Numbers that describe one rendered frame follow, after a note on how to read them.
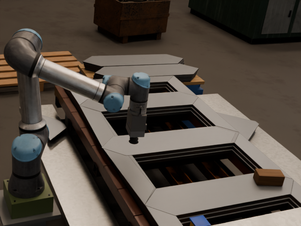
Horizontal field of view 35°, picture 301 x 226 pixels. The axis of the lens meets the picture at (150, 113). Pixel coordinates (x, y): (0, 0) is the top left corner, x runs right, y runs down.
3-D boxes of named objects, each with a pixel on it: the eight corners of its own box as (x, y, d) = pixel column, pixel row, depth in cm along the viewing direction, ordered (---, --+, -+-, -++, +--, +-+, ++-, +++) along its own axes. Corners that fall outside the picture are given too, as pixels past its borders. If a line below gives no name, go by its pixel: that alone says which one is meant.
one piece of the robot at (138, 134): (155, 108, 196) (150, 142, 204) (149, 98, 204) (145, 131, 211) (132, 109, 194) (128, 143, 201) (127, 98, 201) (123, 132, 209)
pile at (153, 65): (178, 60, 363) (179, 53, 360) (204, 81, 331) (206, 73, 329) (78, 64, 330) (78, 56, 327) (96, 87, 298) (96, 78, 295)
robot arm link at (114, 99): (2, 42, 167) (128, 96, 177) (10, 32, 177) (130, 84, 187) (-8, 70, 172) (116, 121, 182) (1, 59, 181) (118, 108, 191)
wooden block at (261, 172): (277, 178, 214) (280, 169, 212) (282, 186, 209) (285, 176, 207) (252, 177, 213) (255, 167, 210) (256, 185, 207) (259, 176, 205)
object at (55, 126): (54, 111, 286) (55, 106, 284) (72, 144, 254) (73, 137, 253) (34, 113, 280) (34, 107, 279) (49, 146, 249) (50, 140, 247)
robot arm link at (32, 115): (16, 159, 203) (2, 36, 177) (24, 141, 216) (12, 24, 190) (45, 160, 203) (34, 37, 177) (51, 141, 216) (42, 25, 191)
